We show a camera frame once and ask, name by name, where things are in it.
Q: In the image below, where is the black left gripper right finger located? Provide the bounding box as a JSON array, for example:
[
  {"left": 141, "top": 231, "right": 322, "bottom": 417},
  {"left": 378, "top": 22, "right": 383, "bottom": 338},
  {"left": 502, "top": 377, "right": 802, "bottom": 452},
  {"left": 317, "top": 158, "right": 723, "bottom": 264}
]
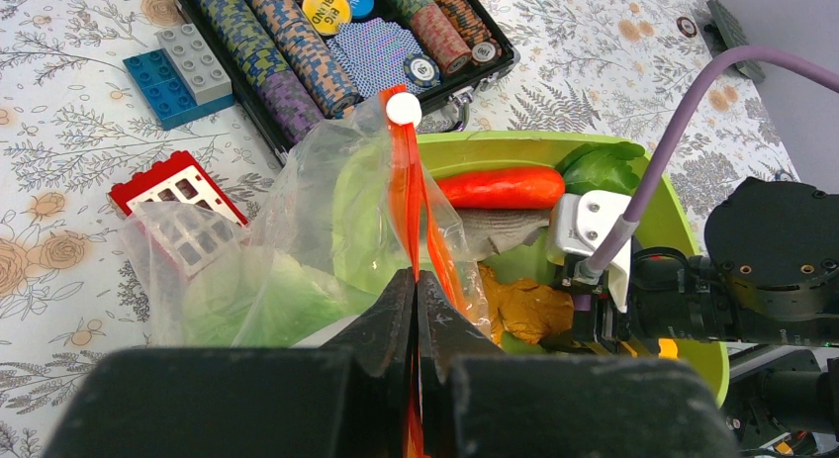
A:
[{"left": 417, "top": 272, "right": 739, "bottom": 457}]

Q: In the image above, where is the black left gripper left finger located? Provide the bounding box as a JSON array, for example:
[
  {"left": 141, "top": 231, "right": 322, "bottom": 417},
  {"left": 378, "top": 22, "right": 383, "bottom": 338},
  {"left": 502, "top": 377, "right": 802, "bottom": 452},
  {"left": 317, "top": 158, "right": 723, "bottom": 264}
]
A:
[{"left": 46, "top": 269, "right": 416, "bottom": 457}]

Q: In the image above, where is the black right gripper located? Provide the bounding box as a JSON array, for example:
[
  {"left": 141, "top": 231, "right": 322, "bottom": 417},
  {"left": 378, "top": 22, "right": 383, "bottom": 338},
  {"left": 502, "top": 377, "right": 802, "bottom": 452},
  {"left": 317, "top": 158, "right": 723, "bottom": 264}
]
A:
[{"left": 563, "top": 246, "right": 734, "bottom": 350}]

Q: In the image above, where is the green toy cabbage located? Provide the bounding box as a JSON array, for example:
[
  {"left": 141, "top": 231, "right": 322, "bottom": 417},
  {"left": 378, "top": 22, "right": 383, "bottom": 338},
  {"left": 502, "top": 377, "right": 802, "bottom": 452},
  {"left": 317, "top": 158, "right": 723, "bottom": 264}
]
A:
[{"left": 174, "top": 150, "right": 411, "bottom": 347}]

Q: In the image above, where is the clear zip top bag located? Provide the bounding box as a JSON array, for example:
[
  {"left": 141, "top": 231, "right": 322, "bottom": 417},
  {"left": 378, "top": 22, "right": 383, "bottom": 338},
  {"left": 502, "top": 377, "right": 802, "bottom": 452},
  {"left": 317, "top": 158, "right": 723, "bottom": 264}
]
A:
[{"left": 121, "top": 84, "right": 493, "bottom": 458}]

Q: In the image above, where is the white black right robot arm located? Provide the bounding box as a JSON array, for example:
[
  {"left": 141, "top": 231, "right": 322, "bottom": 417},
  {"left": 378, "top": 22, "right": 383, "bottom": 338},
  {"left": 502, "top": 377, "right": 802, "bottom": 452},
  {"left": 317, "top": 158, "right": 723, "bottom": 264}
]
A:
[{"left": 554, "top": 177, "right": 838, "bottom": 456}]

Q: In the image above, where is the fried chicken toy piece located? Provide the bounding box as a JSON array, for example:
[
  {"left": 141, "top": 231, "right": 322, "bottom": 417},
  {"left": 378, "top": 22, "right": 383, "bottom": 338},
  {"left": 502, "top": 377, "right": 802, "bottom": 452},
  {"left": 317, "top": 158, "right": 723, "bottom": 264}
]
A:
[{"left": 478, "top": 263, "right": 575, "bottom": 345}]

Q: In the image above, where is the grey toy fish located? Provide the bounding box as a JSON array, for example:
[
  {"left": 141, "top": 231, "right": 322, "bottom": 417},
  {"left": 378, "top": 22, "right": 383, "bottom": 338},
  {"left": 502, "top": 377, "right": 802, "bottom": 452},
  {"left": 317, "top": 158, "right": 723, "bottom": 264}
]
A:
[{"left": 456, "top": 209, "right": 552, "bottom": 261}]

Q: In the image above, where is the green plastic tray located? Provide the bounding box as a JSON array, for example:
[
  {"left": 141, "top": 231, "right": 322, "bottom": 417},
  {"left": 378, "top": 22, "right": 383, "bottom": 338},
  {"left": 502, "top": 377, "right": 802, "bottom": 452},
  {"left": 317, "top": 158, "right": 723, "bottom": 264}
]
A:
[{"left": 332, "top": 132, "right": 730, "bottom": 403}]

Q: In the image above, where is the orange toy carrot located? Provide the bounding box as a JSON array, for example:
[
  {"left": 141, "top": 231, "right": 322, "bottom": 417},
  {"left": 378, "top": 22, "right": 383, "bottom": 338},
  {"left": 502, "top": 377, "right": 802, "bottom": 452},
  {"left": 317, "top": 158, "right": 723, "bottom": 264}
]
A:
[{"left": 436, "top": 166, "right": 566, "bottom": 210}]

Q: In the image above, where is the red white window brick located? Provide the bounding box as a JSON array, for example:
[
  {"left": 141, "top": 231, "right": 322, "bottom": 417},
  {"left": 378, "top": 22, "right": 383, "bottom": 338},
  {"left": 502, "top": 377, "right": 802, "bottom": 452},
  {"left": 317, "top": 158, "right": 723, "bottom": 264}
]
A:
[{"left": 108, "top": 150, "right": 247, "bottom": 276}]

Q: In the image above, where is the grey building baseplate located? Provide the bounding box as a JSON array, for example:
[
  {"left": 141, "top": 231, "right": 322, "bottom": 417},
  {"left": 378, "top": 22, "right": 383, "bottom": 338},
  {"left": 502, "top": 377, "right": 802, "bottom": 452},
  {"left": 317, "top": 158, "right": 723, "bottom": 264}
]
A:
[{"left": 703, "top": 0, "right": 766, "bottom": 84}]

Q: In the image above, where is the loose poker chip on table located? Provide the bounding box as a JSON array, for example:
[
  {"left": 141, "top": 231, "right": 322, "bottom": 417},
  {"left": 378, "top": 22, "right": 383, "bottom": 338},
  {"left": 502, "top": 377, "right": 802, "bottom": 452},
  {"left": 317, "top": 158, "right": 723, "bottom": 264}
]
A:
[{"left": 676, "top": 16, "right": 699, "bottom": 38}]

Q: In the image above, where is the blue toy brick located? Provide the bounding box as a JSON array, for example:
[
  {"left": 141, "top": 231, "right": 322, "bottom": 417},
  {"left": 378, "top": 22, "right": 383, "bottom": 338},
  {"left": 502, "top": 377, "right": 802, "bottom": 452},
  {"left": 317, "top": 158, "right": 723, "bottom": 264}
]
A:
[{"left": 123, "top": 49, "right": 235, "bottom": 131}]

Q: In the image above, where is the blue playing card deck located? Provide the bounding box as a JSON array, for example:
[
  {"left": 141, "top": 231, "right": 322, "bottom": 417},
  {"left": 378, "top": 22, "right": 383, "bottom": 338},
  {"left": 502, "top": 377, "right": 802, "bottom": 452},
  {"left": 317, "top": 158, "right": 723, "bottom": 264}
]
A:
[{"left": 326, "top": 18, "right": 441, "bottom": 99}]

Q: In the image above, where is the black poker chip case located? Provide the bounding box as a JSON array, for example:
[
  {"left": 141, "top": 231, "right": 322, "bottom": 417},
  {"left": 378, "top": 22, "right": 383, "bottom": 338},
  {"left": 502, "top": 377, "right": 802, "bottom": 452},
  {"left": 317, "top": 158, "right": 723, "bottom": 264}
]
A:
[{"left": 177, "top": 0, "right": 518, "bottom": 160}]

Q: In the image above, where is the grey toy brick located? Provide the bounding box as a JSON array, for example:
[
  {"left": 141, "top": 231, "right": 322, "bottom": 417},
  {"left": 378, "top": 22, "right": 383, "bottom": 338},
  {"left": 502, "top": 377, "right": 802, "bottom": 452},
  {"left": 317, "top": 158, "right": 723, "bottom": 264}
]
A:
[{"left": 155, "top": 24, "right": 233, "bottom": 105}]

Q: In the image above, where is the yellow big blind button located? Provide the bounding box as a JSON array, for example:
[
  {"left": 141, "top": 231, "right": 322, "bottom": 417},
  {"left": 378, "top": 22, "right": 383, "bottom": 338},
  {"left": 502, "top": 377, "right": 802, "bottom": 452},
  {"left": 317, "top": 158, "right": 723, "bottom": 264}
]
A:
[{"left": 302, "top": 0, "right": 352, "bottom": 37}]

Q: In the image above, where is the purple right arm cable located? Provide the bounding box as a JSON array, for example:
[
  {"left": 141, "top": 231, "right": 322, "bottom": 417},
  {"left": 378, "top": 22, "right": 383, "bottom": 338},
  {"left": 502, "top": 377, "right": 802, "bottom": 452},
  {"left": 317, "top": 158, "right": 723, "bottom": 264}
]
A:
[{"left": 583, "top": 45, "right": 839, "bottom": 279}]

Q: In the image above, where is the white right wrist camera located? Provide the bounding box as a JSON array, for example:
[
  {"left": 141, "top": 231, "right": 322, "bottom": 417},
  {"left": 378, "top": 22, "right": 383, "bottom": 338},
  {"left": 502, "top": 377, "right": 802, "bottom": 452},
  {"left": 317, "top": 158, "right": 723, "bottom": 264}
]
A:
[{"left": 545, "top": 190, "right": 631, "bottom": 314}]

